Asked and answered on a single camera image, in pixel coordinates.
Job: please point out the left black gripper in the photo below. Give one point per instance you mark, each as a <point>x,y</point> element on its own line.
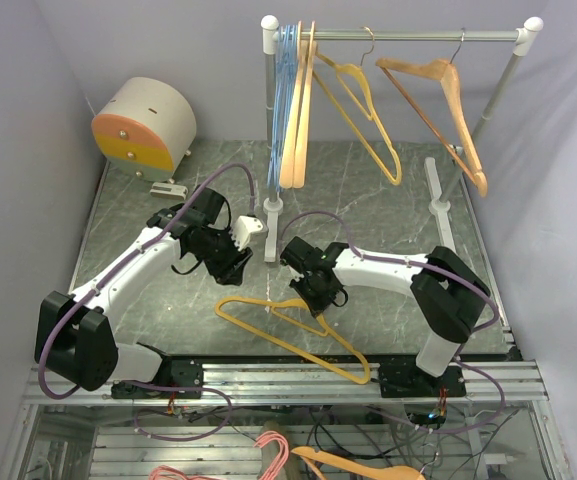
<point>230,270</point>

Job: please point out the metal clothes rack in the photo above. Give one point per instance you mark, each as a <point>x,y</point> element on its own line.
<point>522,38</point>

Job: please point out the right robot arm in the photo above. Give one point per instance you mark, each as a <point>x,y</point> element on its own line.
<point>450,296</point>

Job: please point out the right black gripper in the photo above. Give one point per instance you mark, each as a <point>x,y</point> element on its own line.
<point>315,305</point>

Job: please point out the pink plastic hanger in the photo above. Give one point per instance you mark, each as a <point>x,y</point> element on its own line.
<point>276,461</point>

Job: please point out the orange wooden hanger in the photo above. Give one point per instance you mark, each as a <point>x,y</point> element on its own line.
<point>312,458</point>

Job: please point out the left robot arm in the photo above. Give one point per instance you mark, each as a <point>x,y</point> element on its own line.
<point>75,335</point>

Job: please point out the beige plastic hanger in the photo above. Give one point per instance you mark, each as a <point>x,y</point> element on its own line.
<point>293,73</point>
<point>303,129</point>

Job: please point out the brown wooden hanger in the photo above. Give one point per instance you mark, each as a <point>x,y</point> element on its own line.
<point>444,72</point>

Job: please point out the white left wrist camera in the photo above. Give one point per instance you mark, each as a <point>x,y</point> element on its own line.
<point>244,229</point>

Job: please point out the aluminium frame rail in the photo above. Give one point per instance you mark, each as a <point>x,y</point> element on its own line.
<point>295,384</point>

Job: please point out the small white plastic clip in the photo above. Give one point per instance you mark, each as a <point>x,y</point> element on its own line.
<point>168,191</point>

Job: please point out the beige round drawer cabinet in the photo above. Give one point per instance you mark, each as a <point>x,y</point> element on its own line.
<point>146,129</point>

